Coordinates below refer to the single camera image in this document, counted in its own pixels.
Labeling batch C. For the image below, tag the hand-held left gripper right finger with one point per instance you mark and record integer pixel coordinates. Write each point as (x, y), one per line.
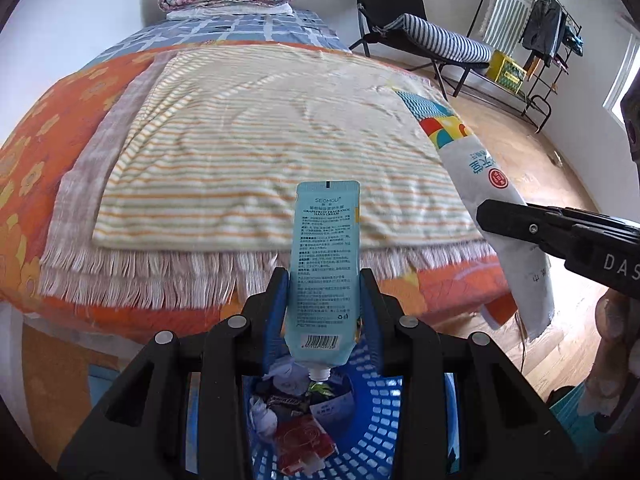
(370, 310)

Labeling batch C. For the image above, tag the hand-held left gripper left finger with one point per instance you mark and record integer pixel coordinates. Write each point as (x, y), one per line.
(275, 310)

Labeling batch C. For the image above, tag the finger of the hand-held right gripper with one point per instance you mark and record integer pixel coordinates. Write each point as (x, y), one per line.
(530, 227)

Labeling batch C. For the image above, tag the light blue cream tube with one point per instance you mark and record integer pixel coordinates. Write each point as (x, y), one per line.
(322, 260)

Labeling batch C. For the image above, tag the white colourful snack bag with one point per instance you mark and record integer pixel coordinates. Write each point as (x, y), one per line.
(480, 160)

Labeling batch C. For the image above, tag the blue plastic basket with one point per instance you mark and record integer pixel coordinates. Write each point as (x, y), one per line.
(370, 435)

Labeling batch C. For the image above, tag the red packet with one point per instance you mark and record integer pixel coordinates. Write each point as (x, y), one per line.
(300, 440)

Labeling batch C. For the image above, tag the person's right hand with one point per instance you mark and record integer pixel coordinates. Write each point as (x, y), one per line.
(620, 360)

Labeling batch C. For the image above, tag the black clothes rack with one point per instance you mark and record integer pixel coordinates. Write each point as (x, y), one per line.
(545, 95)

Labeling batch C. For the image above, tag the yellow plastic crate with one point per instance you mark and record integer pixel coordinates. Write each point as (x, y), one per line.
(507, 72)

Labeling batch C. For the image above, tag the teal ribbed mat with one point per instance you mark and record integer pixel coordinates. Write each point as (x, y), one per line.
(570, 415)

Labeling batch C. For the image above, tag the white framed window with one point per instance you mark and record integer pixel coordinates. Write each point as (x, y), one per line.
(622, 85)

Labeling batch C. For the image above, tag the yellow striped towel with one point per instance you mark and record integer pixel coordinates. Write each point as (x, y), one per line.
(275, 135)

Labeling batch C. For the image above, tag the teal hanging garment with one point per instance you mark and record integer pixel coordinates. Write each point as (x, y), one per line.
(575, 42)

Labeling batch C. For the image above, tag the dark hanging garment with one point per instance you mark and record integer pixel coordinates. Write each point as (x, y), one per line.
(545, 30)

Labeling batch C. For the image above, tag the striped cushion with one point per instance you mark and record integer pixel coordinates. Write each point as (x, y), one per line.
(440, 42)

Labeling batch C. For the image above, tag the green striped towel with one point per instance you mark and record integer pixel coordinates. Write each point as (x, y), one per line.
(510, 10)

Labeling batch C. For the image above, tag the grey fringed blanket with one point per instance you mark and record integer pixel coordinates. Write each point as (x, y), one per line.
(100, 160)

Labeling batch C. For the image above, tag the blue checked bed sheet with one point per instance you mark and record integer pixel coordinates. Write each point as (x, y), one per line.
(240, 27)

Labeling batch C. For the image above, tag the orange floral bed sheet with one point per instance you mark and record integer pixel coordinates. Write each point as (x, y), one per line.
(35, 135)

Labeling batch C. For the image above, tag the white pillow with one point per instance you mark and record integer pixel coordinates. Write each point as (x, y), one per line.
(225, 10)

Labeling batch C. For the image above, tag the wooden bed frame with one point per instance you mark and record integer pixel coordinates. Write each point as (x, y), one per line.
(60, 355)

